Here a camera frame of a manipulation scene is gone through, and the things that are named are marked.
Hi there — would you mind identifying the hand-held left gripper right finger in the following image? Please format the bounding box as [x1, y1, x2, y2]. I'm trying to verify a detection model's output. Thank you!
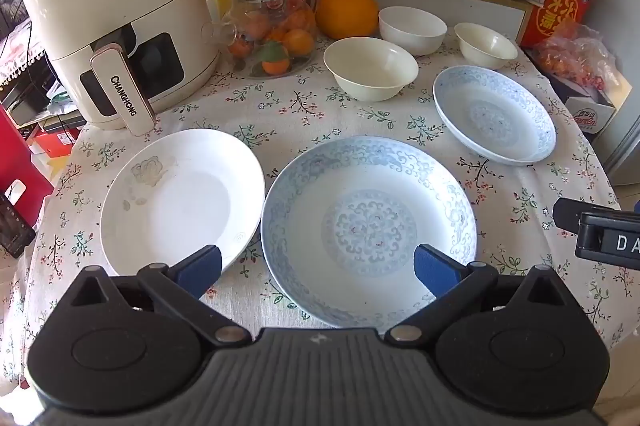
[384, 243, 571, 348]

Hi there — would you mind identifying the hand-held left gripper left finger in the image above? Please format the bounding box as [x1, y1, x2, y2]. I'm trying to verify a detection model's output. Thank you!
[67, 245, 252, 348]

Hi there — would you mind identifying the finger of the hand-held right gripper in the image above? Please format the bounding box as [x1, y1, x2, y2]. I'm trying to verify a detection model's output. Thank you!
[552, 197, 621, 233]

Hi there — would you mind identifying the white plate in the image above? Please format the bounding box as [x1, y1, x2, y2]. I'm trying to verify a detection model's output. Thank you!
[100, 129, 266, 277]

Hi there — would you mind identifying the large blue patterned plate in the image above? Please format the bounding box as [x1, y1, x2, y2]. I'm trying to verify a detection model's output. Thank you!
[261, 136, 478, 329]

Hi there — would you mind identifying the small blue patterned plate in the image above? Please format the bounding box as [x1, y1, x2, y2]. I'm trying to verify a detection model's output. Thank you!
[433, 65, 557, 165]

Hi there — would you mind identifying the small cream bowl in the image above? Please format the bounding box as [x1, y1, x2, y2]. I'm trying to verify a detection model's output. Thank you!
[454, 22, 519, 70]

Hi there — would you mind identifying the large cream bowl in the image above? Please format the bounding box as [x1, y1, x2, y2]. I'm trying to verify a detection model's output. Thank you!
[323, 37, 420, 102]

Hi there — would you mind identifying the white bowl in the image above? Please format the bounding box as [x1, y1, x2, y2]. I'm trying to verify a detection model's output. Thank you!
[378, 6, 448, 56]

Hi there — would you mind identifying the white carton with red label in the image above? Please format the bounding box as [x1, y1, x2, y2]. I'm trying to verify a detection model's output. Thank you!
[552, 71, 621, 137]

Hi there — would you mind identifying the clear plastic snack bag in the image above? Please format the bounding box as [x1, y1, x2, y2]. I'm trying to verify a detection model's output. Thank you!
[530, 24, 628, 92]

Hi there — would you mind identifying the floral tablecloth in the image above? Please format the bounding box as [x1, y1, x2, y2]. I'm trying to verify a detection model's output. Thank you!
[0, 26, 633, 407]

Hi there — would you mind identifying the red cardboard box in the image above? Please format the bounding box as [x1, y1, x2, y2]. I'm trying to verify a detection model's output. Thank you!
[520, 0, 603, 52]

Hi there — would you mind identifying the red plastic stool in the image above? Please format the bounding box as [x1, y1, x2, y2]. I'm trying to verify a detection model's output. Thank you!
[0, 106, 56, 207]

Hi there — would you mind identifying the pile of small mandarins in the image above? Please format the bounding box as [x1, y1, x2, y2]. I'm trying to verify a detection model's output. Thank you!
[229, 9, 317, 76]

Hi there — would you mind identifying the large orange without leaves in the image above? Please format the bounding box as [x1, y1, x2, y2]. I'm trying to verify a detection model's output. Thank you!
[315, 0, 379, 40]

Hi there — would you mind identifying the glass teapot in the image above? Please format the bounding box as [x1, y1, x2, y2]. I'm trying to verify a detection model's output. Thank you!
[202, 0, 319, 80]

